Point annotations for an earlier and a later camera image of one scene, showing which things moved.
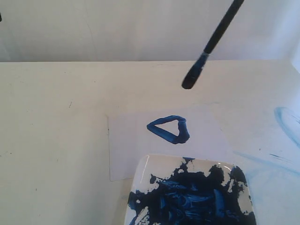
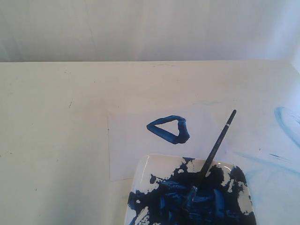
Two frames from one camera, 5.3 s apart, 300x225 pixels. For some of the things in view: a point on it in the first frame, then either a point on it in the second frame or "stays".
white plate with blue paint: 171,190 stays
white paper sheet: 202,133 stays
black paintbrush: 192,76 to 208,161
